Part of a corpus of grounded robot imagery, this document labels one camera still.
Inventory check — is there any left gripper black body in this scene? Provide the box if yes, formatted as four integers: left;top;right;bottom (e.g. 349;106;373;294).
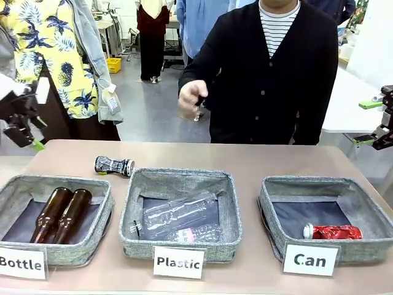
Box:
0;88;39;124

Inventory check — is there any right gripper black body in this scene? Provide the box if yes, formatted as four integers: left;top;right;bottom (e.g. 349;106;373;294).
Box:
380;85;393;127

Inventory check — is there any brown glass bottle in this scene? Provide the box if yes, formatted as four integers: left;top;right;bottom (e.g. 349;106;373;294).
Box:
29;187;74;243
56;189;93;245

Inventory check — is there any crushed red can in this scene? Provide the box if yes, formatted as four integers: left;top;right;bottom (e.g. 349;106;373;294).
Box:
303;223;364;240

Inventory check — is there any clear plastic bottle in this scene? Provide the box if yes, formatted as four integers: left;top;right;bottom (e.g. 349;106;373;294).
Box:
177;104;205;123

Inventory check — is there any clear bottle pink label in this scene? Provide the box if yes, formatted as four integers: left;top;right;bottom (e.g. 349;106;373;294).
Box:
165;223;224;243

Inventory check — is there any person's right forearm black sleeve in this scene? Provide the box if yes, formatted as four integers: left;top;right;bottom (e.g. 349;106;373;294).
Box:
179;58;217;92

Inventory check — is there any grey fabric basket bottle sign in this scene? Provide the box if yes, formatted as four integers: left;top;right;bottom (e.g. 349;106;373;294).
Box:
0;174;115;267

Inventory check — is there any crushed black can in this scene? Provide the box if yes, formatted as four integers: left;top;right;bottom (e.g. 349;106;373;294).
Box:
93;155;136;178

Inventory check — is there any grey fabric basket can sign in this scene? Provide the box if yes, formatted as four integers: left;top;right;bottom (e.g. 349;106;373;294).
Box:
257;175;393;264

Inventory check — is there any white sign reading Can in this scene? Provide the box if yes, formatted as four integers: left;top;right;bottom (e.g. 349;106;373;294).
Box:
282;240;340;277

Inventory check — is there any grey fabric basket plastic sign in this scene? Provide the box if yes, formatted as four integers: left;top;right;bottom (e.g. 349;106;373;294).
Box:
119;167;243;264

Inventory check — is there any person's right hand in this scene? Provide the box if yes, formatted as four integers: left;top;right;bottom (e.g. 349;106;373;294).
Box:
177;79;209;112

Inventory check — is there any white side table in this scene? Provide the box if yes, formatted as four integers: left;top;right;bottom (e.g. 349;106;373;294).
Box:
321;66;393;135

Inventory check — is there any person in yellow floral shirt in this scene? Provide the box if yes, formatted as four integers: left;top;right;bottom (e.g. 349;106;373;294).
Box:
0;0;125;142

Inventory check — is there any hanging white paper tag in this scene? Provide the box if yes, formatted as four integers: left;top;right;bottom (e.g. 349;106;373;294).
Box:
98;77;120;116

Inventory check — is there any person in black cardigan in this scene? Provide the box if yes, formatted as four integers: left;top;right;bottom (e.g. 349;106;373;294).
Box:
179;0;340;146

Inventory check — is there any yellow plastic crate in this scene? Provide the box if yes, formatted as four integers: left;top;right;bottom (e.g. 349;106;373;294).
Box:
106;57;122;74

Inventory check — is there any person in dark clothes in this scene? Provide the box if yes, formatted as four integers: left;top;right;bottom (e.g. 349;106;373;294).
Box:
324;0;357;25

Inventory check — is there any metal workbench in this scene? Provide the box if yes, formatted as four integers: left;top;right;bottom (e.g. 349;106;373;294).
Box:
95;20;115;59

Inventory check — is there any white sign reading Bottle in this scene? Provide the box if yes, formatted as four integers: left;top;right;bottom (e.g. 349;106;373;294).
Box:
0;245;49;281

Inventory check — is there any person in maroon dress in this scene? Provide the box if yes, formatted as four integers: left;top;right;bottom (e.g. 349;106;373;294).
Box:
136;0;171;84

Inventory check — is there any clear bottle black cap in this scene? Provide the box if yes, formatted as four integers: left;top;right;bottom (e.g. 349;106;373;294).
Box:
132;190;227;239

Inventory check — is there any person in blue shirt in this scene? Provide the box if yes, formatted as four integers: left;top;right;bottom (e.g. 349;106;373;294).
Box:
176;0;231;61

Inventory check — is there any white sign reading Plastic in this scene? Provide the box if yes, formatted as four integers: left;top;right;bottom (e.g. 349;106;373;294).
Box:
152;245;206;280

